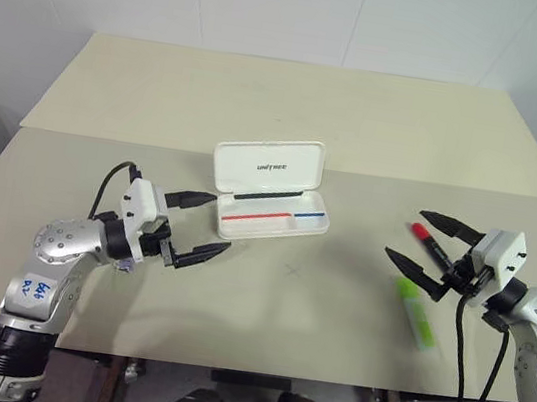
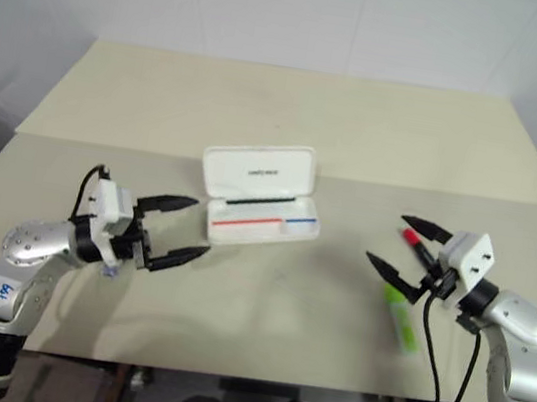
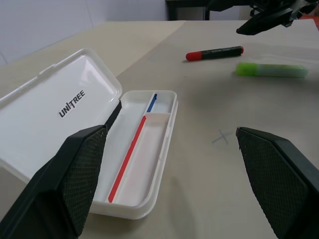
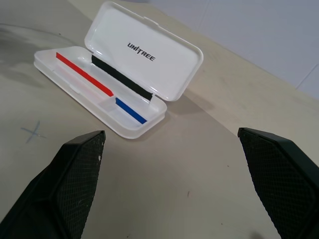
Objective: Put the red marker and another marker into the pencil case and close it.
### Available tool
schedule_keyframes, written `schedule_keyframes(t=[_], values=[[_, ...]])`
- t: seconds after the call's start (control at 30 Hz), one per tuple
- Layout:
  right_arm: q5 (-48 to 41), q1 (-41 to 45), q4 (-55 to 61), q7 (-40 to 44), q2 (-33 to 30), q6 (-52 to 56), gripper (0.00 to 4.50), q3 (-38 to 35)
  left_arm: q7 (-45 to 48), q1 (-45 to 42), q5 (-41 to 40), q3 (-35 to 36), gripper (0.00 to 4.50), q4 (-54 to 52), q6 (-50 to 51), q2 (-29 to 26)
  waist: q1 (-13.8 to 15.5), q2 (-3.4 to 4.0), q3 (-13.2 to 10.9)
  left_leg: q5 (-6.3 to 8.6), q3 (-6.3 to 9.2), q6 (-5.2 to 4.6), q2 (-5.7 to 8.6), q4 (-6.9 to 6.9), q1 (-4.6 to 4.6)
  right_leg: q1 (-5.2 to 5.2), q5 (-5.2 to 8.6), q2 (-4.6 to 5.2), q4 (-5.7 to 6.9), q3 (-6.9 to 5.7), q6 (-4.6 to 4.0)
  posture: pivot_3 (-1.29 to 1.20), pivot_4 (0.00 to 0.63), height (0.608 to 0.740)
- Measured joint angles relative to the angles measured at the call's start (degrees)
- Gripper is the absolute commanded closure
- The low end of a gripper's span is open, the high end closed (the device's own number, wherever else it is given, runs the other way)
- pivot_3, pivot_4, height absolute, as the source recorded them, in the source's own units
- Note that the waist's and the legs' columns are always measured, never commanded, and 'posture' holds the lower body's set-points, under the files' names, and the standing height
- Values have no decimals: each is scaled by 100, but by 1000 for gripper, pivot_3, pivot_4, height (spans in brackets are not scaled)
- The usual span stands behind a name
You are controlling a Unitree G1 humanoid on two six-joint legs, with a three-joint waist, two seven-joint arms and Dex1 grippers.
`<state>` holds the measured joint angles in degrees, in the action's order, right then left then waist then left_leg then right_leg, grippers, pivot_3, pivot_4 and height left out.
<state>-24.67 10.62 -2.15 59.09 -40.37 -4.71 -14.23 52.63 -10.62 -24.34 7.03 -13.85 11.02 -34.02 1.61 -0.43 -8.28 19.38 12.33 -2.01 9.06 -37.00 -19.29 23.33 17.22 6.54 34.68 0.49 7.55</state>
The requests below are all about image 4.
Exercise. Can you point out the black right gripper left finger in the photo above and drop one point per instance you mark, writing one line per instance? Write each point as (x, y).
(62, 189)

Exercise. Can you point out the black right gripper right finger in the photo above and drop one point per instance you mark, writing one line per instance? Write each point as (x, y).
(281, 179)

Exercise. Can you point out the white plastic Unitree case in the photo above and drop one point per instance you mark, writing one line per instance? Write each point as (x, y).
(159, 67)

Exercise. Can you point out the blue tape strip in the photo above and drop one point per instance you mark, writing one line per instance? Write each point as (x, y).
(130, 111)

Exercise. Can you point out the red tape strip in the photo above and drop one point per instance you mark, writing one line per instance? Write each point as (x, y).
(84, 74)

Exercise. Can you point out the black tape strip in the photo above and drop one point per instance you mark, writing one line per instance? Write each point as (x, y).
(119, 76)

